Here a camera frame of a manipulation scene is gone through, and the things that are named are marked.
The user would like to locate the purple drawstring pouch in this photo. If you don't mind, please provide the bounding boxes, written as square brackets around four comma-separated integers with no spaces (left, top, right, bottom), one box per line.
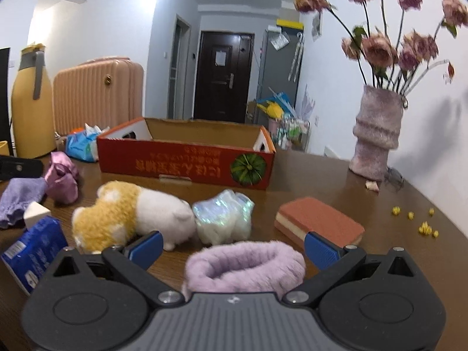
[0,178,47,229]

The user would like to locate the blue tissue pack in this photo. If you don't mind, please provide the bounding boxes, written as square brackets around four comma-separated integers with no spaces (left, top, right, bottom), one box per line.
[1,216,68,295]

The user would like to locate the lilac fluffy headband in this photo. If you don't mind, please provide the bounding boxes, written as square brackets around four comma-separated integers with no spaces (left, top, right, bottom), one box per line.
[182,241,306,299]

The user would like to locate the yellow white plush toy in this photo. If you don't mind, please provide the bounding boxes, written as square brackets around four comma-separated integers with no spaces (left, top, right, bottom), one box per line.
[71,181,196,254]

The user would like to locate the blue open wipes pack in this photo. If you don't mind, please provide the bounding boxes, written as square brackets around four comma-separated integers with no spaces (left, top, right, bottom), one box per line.
[65,124,109,162]

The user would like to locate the pink textured vase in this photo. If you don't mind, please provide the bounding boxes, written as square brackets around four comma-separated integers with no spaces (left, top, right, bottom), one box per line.
[349,85,404,181]

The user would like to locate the pink ribbed suitcase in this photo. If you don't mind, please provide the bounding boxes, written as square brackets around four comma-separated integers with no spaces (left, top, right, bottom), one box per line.
[52,56,144,135]

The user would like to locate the pink satin scrunchie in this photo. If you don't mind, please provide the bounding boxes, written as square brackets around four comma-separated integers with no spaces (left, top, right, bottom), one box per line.
[44,151,79,204]

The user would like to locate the yellow thermos jug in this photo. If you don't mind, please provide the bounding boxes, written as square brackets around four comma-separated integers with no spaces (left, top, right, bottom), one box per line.
[11,44,56,159]

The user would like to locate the yellow mug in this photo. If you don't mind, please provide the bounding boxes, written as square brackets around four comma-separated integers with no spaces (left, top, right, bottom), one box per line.
[0,141,10,156]

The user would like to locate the red cardboard pumpkin box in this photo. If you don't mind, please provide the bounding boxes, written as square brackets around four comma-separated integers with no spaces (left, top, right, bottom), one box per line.
[97,117,276,190]

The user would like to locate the dark front door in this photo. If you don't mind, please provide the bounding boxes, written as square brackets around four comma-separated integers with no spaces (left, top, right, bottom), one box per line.
[194,31,255,124]

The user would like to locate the eyeglasses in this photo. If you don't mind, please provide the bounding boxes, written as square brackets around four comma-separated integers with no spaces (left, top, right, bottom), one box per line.
[384,167,405,189]

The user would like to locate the iridescent organza pouch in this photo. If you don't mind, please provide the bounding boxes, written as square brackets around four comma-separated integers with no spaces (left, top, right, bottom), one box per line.
[192,189,255,246]

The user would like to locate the white makeup sponge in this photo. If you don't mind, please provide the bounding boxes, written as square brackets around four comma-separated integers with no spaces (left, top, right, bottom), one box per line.
[23,201,51,229]

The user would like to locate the grey refrigerator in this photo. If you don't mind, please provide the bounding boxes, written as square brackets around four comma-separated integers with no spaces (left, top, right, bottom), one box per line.
[255,27,302,107]

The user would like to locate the dried pink rose bouquet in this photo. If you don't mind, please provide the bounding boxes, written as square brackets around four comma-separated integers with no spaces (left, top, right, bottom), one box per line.
[293,0,467,97]

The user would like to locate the red layered sponge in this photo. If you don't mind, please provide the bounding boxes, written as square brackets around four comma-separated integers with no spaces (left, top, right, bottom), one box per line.
[274,197,365,248]

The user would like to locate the wire storage rack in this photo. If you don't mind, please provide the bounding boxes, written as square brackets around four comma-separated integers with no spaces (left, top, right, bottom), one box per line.
[277,115,310,152]

